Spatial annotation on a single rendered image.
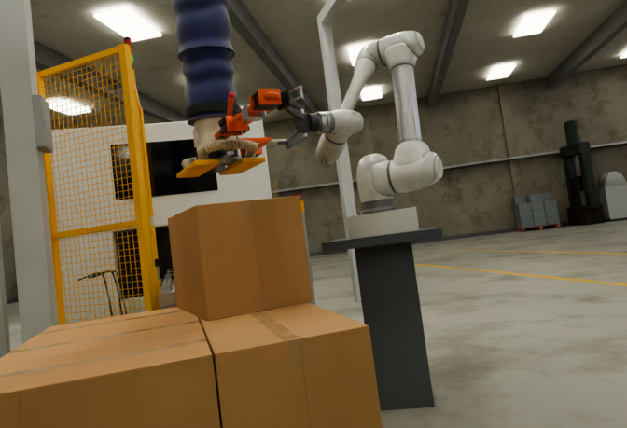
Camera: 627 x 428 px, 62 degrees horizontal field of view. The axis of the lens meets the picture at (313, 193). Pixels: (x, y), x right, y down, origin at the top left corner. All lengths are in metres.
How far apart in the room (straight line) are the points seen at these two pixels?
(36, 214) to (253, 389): 2.20
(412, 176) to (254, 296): 0.87
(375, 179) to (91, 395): 1.50
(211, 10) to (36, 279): 1.81
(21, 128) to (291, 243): 1.93
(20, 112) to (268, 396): 2.47
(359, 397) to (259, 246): 0.73
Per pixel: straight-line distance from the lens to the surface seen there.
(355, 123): 2.16
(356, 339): 1.38
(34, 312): 3.30
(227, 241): 1.87
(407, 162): 2.31
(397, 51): 2.51
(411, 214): 2.27
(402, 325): 2.35
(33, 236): 3.29
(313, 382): 1.37
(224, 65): 2.23
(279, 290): 1.93
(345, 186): 5.68
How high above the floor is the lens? 0.80
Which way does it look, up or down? 4 degrees up
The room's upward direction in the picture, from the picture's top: 7 degrees counter-clockwise
